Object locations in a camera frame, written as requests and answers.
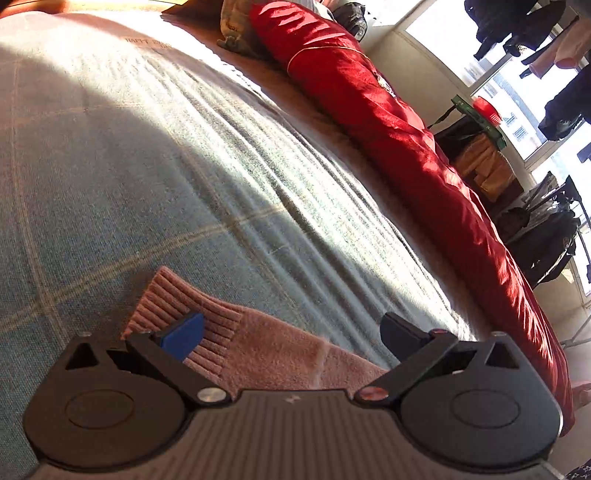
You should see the orange knit sweater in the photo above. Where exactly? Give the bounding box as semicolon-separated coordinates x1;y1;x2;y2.
122;267;387;396

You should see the metal clothes rack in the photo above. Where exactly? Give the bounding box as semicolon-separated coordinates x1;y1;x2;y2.
521;171;591;349

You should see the dark hanging clothes overhead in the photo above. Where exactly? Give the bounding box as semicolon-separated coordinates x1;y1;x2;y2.
464;1;590;160

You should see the black hanging jacket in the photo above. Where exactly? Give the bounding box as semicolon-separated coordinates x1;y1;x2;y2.
496;207;553;289

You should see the orange cloth on cabinet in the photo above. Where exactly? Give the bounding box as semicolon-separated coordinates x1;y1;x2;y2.
455;133;516;202

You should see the blue plaid bed sheet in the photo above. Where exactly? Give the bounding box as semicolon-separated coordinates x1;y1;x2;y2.
1;11;489;479

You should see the dark wooden cabinet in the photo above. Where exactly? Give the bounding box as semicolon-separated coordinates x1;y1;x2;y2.
435;116;524;218

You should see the red basin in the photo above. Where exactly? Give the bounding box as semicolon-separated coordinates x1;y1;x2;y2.
472;96;502;127

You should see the green box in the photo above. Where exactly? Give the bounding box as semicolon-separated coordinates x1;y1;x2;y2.
452;95;507;151

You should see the red duvet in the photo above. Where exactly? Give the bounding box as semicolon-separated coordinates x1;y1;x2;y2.
249;1;575;432

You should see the beige pillow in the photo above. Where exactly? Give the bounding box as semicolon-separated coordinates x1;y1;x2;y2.
217;0;263;58

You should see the black backpack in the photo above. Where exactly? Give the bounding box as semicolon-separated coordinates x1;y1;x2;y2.
332;2;369;42

